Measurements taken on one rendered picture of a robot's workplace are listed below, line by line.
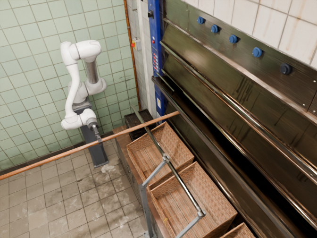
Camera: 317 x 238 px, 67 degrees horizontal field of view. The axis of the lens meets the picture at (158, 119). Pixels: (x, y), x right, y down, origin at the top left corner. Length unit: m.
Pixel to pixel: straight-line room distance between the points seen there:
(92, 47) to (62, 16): 0.73
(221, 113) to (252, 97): 0.34
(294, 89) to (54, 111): 2.69
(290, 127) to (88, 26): 2.22
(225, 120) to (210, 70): 0.33
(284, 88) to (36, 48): 2.35
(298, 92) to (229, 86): 0.43
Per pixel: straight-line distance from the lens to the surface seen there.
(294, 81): 1.16
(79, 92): 2.60
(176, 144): 2.45
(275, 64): 1.20
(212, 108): 1.69
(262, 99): 1.31
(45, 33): 2.79
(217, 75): 1.53
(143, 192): 2.00
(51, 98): 3.13
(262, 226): 1.83
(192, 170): 2.28
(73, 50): 2.11
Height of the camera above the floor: 2.59
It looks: 42 degrees down
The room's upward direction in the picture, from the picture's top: 4 degrees counter-clockwise
